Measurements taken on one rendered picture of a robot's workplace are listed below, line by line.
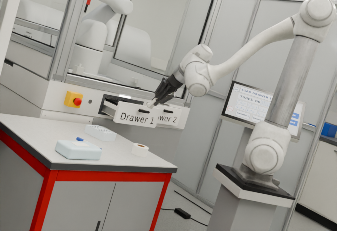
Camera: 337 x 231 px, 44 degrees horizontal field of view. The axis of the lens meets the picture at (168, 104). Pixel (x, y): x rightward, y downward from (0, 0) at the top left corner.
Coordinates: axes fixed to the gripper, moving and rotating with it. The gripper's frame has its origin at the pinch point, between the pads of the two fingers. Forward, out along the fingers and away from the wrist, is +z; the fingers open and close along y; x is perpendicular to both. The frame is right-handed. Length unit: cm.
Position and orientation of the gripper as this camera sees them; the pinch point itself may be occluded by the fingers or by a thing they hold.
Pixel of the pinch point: (153, 103)
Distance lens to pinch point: 212.0
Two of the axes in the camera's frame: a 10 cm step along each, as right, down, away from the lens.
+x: -6.9, -1.4, -7.1
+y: -3.7, -7.8, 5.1
